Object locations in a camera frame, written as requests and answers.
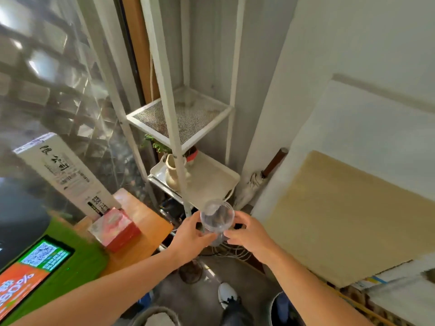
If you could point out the person's left forearm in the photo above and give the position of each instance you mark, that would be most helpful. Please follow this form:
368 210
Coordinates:
102 291

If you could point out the white box with blue label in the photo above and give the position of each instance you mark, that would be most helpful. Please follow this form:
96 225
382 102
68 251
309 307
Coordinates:
390 278

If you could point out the round brown floor drain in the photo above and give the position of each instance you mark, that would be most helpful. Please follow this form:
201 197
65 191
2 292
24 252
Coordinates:
190 272

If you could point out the person's left thumb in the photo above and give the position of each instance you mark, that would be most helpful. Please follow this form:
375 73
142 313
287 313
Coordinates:
207 239

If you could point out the tall white printed carton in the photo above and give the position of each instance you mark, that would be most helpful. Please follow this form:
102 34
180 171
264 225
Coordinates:
68 173

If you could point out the person's left hand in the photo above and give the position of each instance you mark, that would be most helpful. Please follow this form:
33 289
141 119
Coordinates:
186 239

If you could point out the person's dark trouser leg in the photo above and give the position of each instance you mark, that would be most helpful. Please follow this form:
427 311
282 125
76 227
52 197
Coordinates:
238 314

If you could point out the red tissue box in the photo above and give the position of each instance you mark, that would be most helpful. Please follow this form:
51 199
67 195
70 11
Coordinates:
114 229

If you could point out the person's right forearm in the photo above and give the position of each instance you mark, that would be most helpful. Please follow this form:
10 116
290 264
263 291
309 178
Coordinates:
311 291

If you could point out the white metal shelf rack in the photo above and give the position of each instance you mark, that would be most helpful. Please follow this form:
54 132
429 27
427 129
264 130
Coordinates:
166 81

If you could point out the grey round bin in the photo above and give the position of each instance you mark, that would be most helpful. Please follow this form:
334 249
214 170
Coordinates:
154 317

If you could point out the green leafy plant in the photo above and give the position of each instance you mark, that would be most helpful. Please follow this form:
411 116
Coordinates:
158 145

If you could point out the clear plastic cup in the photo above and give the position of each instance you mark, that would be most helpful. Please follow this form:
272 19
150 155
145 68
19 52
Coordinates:
217 217

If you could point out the large white board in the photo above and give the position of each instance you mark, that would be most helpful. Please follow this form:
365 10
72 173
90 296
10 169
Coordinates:
367 132

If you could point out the person's right hand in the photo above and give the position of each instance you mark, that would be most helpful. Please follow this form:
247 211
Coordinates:
253 239

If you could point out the person's white shoe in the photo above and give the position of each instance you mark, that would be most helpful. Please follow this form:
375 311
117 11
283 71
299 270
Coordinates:
227 294

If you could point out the dark round bin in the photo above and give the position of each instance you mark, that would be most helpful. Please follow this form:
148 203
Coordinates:
283 310

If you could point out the small red pot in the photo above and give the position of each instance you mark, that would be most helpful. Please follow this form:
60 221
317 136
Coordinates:
192 156

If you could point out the black payment screen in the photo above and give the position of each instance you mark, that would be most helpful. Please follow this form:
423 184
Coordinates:
30 271

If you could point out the green counter mat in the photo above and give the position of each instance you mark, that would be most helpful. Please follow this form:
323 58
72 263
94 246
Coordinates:
78 264

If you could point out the cream ceramic vase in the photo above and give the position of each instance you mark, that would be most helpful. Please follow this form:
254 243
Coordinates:
171 173

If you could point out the yellow stick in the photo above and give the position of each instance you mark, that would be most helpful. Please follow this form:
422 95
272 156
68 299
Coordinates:
360 303

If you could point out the brown wooden door frame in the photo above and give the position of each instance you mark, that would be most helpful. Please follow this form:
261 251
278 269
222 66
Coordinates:
139 47

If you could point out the beige board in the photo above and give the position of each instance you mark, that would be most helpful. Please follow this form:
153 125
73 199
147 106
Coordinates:
340 220

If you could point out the white serving tray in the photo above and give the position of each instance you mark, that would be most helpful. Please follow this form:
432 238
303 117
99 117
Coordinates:
210 179

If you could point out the person's right thumb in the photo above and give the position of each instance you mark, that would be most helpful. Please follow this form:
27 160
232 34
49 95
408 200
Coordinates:
233 238

